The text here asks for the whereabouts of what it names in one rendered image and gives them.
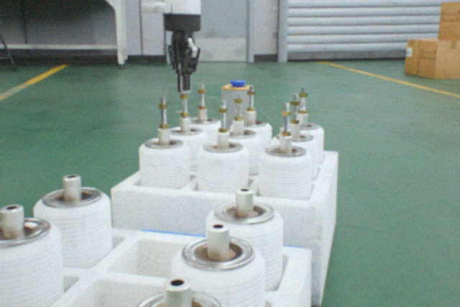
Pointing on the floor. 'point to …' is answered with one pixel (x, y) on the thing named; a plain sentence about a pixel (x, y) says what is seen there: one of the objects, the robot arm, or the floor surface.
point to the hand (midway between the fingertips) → (183, 83)
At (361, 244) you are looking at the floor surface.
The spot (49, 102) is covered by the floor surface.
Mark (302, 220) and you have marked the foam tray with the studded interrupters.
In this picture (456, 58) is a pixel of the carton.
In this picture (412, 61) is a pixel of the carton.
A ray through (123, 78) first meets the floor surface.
